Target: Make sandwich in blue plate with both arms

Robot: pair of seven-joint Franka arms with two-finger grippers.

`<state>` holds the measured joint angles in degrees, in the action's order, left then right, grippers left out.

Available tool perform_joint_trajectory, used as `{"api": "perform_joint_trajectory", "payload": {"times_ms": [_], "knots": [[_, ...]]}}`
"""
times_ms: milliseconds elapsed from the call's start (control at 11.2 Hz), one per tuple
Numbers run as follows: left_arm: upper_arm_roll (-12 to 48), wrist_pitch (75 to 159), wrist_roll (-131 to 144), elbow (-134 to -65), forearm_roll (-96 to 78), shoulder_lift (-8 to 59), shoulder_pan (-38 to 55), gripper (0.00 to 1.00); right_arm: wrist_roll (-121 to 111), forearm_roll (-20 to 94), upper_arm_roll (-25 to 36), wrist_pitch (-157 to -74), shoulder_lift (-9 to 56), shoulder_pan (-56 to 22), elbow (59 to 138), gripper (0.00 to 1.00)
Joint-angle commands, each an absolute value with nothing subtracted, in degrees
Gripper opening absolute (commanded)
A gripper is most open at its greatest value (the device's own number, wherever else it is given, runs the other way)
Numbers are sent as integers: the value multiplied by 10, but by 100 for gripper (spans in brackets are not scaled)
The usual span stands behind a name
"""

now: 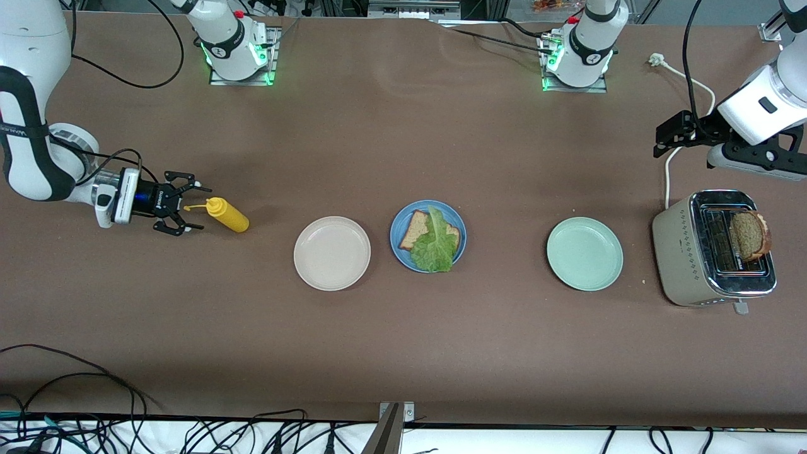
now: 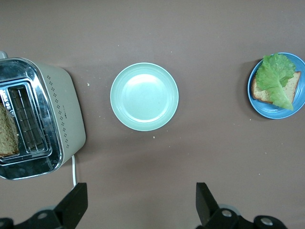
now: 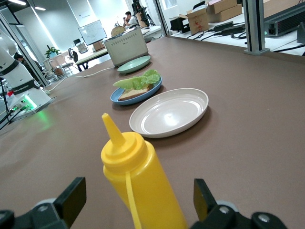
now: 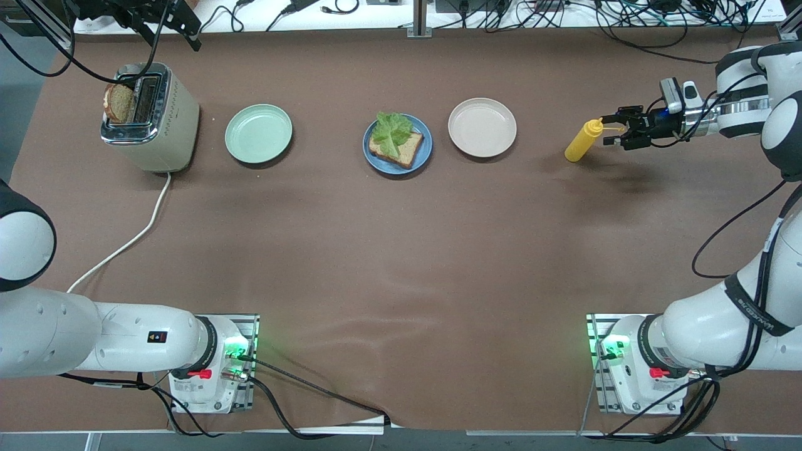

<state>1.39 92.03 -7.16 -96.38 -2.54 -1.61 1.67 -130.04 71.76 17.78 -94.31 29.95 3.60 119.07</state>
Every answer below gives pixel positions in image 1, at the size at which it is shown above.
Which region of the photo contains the yellow squeeze bottle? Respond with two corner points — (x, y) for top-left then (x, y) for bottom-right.
(183, 197), (250, 233)

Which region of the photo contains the brown bread slice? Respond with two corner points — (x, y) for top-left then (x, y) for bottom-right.
(729, 211), (773, 263)
(398, 211), (461, 253)

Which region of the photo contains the green lettuce leaf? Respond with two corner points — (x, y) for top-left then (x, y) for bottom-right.
(410, 205), (457, 274)

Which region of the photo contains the green round plate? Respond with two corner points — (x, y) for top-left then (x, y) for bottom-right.
(546, 217), (624, 292)

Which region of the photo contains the beige round plate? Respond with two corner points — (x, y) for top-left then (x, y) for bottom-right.
(293, 216), (372, 292)

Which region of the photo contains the blue round plate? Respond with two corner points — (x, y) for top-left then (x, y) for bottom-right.
(390, 200), (468, 274)

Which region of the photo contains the beige chrome toaster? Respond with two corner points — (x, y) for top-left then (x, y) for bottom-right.
(652, 189), (777, 315)

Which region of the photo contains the grey metal box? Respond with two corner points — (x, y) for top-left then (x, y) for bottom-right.
(368, 0), (462, 20)

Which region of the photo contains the white toaster power cable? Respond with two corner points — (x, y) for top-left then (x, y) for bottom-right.
(648, 53), (716, 210)

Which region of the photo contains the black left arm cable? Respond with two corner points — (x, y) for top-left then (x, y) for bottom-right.
(680, 0), (716, 139)

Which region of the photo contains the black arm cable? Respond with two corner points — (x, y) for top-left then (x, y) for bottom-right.
(680, 0), (716, 139)
(47, 0), (185, 190)

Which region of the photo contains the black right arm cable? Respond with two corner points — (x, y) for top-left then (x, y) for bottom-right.
(47, 0), (185, 190)

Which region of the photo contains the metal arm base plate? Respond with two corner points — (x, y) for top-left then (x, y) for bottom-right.
(541, 35), (609, 93)
(208, 26), (279, 86)

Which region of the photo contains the aluminium corner bracket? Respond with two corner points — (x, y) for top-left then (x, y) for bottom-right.
(758, 21), (790, 44)

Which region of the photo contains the long black loose cable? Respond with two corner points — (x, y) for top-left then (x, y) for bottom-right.
(0, 372), (149, 436)
(0, 344), (161, 410)

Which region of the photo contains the black base supply cable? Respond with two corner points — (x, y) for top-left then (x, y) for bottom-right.
(432, 18), (555, 56)

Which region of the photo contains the teal cable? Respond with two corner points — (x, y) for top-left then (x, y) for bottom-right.
(0, 410), (86, 442)

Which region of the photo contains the grey metal post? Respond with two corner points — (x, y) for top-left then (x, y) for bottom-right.
(361, 404), (405, 454)

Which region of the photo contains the small metal table bracket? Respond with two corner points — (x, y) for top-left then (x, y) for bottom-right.
(378, 401), (415, 421)

